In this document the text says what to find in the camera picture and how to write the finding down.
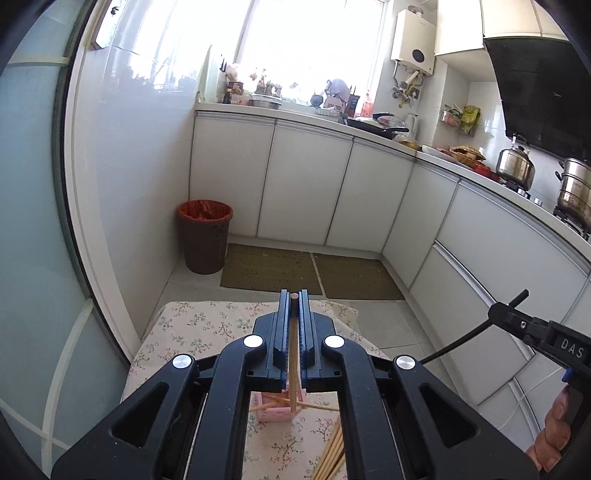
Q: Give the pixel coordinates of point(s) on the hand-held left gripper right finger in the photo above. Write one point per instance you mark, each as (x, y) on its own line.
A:
(304, 330)

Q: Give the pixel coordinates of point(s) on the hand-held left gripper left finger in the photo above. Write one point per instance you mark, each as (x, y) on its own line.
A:
(284, 330)

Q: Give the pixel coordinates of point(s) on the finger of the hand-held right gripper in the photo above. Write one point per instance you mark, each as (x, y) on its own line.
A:
(519, 323)

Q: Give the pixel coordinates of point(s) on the black chopstick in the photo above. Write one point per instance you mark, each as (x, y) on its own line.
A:
(461, 339)

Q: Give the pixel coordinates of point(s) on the pink plastic basket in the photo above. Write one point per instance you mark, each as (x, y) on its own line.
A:
(272, 413)

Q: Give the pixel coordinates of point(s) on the person's right hand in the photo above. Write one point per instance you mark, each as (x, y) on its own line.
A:
(551, 415)

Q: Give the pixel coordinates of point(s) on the large olive floor mat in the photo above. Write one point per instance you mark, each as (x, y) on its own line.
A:
(270, 270)

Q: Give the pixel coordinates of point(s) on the small olive floor mat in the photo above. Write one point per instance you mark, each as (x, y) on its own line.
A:
(360, 277)

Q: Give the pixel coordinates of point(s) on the floral tablecloth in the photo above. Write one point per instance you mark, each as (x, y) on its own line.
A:
(194, 332)

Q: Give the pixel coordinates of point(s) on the brown trash bin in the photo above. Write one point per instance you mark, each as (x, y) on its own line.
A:
(203, 249)

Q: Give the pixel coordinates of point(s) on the gas stove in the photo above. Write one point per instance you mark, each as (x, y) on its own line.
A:
(568, 219)

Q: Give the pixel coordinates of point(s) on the red bin liner bag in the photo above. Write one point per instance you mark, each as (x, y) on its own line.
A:
(203, 212)

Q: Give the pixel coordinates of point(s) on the steel steamer pot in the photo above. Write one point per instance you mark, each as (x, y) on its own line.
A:
(575, 189)

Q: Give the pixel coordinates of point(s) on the white base cabinets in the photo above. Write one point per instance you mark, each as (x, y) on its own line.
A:
(304, 184)

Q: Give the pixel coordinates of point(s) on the steel kettle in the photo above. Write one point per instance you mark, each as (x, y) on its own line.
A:
(515, 166)

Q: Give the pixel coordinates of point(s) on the woven food basket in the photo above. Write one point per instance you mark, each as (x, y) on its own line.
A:
(467, 154)

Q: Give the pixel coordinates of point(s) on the black frying pan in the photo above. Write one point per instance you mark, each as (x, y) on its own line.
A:
(374, 124)

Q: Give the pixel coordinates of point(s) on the white jug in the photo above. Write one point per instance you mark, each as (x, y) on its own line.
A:
(412, 127)

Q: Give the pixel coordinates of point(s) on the steel basin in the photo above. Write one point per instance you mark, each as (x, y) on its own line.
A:
(265, 101)

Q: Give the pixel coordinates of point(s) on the red bottle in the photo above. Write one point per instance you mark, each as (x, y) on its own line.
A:
(368, 106)

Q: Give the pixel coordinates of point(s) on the black range hood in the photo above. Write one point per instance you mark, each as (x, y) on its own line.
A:
(540, 87)

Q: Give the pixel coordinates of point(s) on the white cutting board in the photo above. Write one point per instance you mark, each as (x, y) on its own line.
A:
(210, 74)

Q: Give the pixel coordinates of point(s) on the frosted glass sliding door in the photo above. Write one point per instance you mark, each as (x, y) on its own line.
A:
(32, 230)

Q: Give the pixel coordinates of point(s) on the white water heater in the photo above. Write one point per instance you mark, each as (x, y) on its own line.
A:
(413, 41)

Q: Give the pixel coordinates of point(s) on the wall rack with packets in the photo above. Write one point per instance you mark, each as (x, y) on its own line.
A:
(464, 117)

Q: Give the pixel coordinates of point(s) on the white wall cabinet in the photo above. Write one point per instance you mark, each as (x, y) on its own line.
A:
(461, 23)

